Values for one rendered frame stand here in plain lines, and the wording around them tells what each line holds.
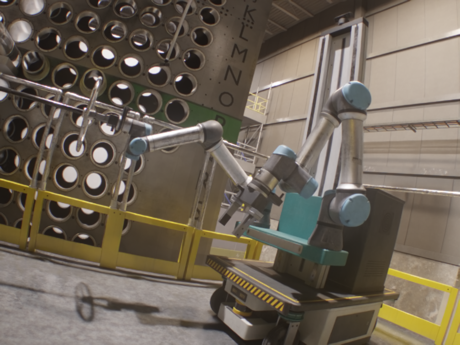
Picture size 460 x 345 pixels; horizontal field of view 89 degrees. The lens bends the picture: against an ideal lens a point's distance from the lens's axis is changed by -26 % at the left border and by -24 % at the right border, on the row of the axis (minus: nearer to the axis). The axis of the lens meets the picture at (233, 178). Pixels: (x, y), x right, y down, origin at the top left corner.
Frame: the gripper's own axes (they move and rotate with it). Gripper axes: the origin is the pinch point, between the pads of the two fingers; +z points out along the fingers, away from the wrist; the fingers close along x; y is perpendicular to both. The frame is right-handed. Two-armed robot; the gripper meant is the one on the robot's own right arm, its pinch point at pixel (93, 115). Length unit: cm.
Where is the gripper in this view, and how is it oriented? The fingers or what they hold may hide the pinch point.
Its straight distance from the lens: 151.4
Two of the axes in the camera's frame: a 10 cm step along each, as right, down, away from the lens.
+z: -8.5, -2.4, -4.7
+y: -2.6, 9.7, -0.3
